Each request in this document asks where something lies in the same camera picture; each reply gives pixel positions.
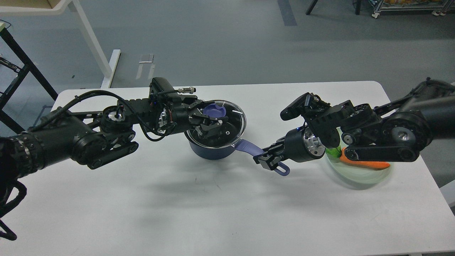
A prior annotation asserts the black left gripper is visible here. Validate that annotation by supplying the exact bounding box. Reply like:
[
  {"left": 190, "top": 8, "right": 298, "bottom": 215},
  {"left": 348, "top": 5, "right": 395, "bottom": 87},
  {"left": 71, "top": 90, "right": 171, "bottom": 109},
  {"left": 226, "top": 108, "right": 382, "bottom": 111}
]
[{"left": 155, "top": 95, "right": 223, "bottom": 140}]

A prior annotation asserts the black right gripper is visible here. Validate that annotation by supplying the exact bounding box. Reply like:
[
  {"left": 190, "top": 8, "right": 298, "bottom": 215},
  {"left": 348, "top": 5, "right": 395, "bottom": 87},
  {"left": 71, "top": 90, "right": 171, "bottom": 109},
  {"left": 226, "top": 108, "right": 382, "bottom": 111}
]
[{"left": 253, "top": 127, "right": 326, "bottom": 172}]

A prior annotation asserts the glass lid with blue knob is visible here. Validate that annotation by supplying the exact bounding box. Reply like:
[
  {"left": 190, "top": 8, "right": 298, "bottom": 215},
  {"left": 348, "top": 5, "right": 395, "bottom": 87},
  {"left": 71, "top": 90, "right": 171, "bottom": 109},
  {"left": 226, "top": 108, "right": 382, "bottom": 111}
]
[{"left": 184, "top": 100, "right": 246, "bottom": 149}]

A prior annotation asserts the blue saucepan with handle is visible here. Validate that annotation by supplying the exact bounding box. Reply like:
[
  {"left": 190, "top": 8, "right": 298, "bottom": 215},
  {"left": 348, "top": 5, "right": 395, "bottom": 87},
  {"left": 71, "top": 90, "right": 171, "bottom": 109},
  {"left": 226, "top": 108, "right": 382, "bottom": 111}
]
[{"left": 188, "top": 134, "right": 290, "bottom": 177}]

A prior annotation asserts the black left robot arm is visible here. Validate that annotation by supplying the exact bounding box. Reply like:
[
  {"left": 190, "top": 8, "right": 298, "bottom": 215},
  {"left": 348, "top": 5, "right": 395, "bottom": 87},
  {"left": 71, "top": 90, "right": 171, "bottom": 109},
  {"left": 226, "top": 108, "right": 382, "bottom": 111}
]
[{"left": 0, "top": 89, "right": 229, "bottom": 217}]

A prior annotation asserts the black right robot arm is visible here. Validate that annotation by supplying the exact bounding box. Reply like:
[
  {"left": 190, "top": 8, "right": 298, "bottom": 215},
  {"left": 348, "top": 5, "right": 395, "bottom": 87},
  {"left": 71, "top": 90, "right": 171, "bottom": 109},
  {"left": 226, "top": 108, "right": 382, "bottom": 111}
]
[{"left": 253, "top": 78, "right": 454, "bottom": 170}]

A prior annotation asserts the orange toy carrot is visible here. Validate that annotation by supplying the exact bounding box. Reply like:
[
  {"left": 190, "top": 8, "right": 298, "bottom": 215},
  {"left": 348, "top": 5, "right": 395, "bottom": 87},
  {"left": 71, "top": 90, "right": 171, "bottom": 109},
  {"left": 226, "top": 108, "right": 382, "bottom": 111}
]
[{"left": 325, "top": 147, "right": 391, "bottom": 170}]

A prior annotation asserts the clear green glass plate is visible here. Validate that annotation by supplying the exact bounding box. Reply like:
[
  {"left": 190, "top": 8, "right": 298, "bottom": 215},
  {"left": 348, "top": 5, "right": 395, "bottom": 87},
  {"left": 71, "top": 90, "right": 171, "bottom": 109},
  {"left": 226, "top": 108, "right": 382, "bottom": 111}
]
[{"left": 325, "top": 153, "right": 394, "bottom": 188}]

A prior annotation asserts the black metal stand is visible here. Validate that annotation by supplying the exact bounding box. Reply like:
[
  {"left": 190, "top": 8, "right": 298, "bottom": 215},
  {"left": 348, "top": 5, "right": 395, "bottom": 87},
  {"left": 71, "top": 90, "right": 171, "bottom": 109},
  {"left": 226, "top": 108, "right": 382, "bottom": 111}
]
[{"left": 0, "top": 22, "right": 58, "bottom": 133}]

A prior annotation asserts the metal wheeled cart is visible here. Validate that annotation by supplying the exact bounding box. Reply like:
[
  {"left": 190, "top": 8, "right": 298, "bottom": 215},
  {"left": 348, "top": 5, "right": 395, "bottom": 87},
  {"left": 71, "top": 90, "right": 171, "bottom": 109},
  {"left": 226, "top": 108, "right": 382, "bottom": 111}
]
[{"left": 353, "top": 0, "right": 454, "bottom": 19}]

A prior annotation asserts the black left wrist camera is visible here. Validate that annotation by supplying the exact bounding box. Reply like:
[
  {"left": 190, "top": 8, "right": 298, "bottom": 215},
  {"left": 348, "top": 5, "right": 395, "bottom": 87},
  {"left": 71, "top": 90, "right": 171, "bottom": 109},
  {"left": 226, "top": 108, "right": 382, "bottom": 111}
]
[{"left": 149, "top": 77, "right": 196, "bottom": 102}]

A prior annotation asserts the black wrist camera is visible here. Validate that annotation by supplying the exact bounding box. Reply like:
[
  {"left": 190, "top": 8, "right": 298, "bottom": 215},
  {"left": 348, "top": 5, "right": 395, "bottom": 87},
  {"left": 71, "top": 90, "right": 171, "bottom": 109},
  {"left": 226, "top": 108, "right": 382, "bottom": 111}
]
[
  {"left": 280, "top": 92, "right": 331, "bottom": 121},
  {"left": 149, "top": 77, "right": 196, "bottom": 102}
]

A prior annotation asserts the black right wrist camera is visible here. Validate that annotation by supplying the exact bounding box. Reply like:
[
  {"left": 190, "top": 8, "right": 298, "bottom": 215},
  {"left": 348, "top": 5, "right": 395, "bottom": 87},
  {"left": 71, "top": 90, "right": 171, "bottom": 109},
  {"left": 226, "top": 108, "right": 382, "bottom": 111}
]
[{"left": 280, "top": 92, "right": 331, "bottom": 121}]

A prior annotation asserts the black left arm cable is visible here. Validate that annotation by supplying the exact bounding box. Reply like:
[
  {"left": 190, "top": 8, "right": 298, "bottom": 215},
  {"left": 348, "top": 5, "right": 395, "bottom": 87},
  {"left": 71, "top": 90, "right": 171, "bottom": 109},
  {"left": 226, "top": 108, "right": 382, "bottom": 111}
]
[{"left": 28, "top": 90, "right": 178, "bottom": 142}]

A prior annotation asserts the white table frame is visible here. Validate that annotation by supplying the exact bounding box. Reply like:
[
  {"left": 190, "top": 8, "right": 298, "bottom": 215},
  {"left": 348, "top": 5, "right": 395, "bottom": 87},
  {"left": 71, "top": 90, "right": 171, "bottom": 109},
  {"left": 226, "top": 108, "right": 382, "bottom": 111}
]
[{"left": 0, "top": 0, "right": 121, "bottom": 89}]

